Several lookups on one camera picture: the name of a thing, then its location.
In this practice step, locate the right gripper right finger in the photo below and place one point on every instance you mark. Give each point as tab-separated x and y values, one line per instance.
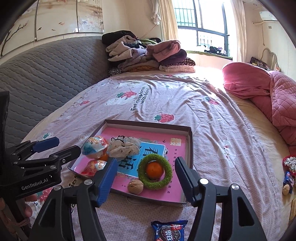
238	221

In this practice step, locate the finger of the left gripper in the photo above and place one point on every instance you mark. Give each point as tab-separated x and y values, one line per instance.
46	143
52	162

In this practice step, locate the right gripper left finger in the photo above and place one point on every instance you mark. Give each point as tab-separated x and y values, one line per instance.
54	221

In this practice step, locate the red Kinder surprise egg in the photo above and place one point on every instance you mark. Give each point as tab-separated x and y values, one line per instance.
92	167

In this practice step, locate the blue toy egg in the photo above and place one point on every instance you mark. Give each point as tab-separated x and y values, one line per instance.
95	147

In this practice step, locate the orange tangerine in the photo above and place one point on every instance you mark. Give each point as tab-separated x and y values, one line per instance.
104	157
154	170

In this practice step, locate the cream drawstring pouch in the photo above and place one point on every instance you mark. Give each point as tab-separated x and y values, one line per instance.
123	146

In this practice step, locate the blue Oreo cookie packet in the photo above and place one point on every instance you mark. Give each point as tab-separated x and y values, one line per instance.
169	231

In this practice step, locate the brown walnut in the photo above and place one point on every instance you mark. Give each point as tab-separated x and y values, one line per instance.
135	187

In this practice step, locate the person's left hand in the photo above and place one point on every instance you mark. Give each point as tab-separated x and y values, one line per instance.
20	214

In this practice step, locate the grey quilted headboard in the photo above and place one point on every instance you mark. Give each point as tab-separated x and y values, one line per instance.
42	79

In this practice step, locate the pink strawberry bear bedsheet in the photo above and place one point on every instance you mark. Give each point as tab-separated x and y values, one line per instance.
226	148

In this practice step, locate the small doll toy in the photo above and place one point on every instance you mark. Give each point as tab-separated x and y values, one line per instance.
288	164

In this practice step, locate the dark shallow cardboard box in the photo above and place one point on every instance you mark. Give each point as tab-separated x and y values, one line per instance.
170	141

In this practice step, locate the pink and blue book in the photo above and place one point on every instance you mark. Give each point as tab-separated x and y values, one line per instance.
80	163

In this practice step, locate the pile of folded clothes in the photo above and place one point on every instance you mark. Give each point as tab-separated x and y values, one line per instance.
127	53

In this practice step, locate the pink quilted blanket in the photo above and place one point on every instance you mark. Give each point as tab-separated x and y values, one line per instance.
271	91

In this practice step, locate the cream curtain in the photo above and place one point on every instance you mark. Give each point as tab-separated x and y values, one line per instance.
168	20

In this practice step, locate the painted wall panel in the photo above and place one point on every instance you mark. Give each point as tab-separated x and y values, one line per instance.
45	19

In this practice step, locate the window with dark frame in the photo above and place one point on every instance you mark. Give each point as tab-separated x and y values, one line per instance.
202	26

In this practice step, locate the white wall air conditioner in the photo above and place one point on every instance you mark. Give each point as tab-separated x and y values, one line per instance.
267	16

